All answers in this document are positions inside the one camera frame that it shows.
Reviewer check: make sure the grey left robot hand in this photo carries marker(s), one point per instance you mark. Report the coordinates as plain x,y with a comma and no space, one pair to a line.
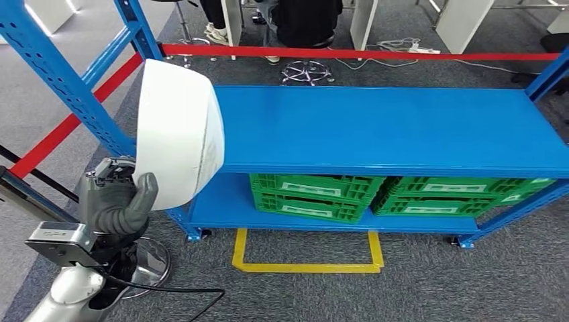
111,209

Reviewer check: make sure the white curved plastic part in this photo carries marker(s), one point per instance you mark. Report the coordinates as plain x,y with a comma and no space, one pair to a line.
173,133

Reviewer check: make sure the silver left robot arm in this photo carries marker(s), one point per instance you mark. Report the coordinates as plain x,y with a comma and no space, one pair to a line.
71,289

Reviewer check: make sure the blue metal shelf rack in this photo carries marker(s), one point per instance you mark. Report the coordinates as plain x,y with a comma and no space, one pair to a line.
378,129

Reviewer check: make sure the red barrier belt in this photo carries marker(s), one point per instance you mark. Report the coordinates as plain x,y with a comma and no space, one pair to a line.
66,126
355,53

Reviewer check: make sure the yellow floor tape outline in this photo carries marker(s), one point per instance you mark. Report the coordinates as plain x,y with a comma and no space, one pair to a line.
306,268

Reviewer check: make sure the white lit plinth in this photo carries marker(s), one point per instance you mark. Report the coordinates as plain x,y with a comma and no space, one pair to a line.
49,13

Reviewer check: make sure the person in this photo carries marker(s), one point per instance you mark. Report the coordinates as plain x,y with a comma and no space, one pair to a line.
306,22
213,13

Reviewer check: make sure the white power strip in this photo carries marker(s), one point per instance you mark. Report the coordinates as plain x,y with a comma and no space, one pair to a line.
424,49

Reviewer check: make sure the white desk with metal legs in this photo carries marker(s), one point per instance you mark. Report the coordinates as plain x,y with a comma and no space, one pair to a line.
462,22

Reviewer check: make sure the black office chair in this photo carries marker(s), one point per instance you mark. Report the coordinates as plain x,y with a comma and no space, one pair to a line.
555,42

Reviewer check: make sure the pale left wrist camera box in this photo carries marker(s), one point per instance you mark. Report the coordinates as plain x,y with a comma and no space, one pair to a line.
58,242

